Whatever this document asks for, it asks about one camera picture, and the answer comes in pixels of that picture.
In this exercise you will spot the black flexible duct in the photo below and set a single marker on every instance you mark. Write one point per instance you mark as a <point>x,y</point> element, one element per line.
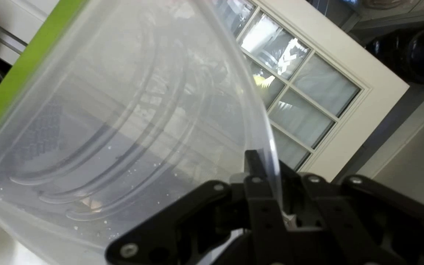
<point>413,54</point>

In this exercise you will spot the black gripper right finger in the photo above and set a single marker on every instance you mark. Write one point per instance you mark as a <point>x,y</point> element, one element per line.
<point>369,221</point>

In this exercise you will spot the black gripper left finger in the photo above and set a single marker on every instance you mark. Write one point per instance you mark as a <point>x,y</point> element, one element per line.
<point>213,226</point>

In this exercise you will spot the white door with window panes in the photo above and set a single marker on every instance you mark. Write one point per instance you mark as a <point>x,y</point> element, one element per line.
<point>369,83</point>

